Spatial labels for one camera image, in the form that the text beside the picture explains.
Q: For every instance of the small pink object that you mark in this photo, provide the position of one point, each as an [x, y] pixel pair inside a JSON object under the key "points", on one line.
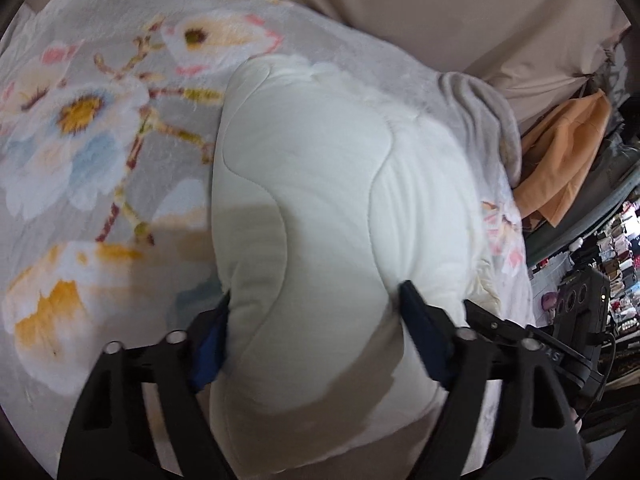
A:
{"points": [[550, 300]]}

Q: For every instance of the grey cloth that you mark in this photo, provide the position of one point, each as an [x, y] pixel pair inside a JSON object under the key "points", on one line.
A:
{"points": [[485, 105]]}

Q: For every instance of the white quilted pillow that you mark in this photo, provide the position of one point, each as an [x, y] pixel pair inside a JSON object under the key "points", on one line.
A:
{"points": [[310, 185]]}

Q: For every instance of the grey floral blanket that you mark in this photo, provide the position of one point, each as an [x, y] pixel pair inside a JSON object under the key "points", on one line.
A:
{"points": [[100, 60]]}

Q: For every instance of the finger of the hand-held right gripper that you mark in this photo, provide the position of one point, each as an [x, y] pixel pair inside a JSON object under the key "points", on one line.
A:
{"points": [[500, 327]]}

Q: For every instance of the shelf of assorted goods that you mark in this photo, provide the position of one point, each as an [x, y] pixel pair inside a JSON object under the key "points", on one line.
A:
{"points": [[620, 255]]}

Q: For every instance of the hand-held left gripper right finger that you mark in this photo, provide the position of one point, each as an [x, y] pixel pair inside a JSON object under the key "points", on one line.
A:
{"points": [[425, 335]]}

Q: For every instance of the beige bed sheet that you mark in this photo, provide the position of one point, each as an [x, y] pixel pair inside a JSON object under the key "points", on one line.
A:
{"points": [[400, 0]]}

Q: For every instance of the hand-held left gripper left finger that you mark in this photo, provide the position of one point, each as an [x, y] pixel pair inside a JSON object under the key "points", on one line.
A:
{"points": [[210, 355]]}

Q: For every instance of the orange cloth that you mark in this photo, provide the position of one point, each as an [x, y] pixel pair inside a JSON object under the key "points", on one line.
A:
{"points": [[565, 150]]}

